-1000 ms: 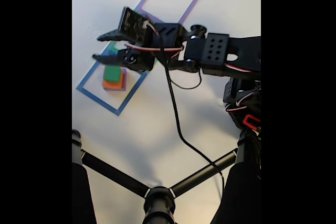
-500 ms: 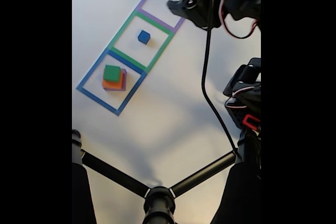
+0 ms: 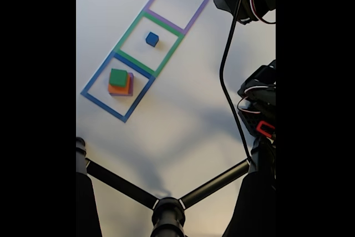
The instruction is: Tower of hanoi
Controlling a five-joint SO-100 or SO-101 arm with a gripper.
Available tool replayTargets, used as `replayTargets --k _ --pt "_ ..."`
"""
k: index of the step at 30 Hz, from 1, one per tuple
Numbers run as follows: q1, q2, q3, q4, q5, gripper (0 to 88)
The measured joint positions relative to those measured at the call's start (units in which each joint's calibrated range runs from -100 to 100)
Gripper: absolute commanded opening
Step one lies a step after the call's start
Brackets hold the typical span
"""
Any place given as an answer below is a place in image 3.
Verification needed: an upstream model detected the large purple cube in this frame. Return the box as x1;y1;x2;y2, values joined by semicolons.
110;72;135;97

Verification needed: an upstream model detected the black camera cable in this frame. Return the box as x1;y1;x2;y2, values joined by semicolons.
219;0;252;164

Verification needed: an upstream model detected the red clamp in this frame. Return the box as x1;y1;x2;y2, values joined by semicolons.
255;120;276;138

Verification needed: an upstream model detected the small blue cube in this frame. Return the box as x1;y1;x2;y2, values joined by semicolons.
145;31;159;48

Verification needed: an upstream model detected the blue square tape frame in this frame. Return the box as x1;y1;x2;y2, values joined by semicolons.
80;50;156;123

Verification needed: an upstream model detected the green square tape frame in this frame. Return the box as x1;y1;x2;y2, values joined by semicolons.
114;11;185;78

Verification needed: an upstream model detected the large orange cube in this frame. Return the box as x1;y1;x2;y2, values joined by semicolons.
108;77;131;95

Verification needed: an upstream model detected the medium green cube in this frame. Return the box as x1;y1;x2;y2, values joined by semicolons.
109;68;129;87

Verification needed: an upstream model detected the black tripod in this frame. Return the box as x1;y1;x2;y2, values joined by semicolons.
76;136;276;237

